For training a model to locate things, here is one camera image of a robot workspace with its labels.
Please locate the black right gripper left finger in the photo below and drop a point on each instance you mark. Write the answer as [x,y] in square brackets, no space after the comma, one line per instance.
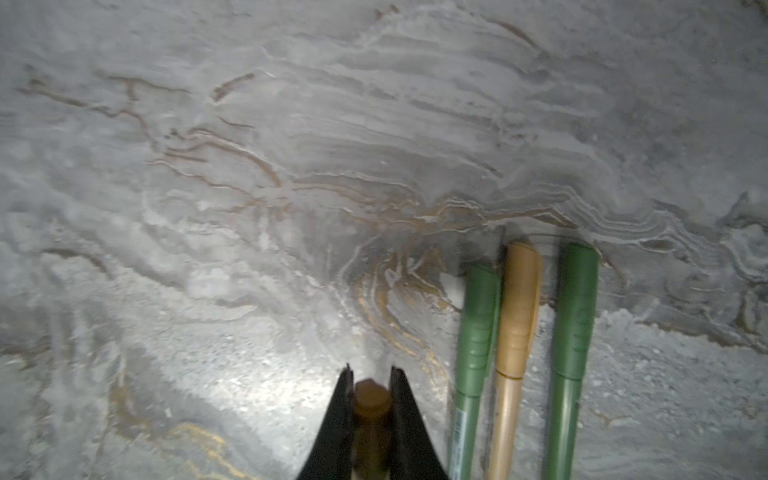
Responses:
[330,457]

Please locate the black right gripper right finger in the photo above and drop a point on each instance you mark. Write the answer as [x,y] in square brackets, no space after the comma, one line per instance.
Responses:
[413,456]

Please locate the orange pen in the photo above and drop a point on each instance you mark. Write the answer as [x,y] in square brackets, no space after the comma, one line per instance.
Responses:
[373,436]
[517,327]

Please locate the green pen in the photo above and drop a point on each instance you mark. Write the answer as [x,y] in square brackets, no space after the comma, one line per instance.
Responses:
[573,327]
[478,330]

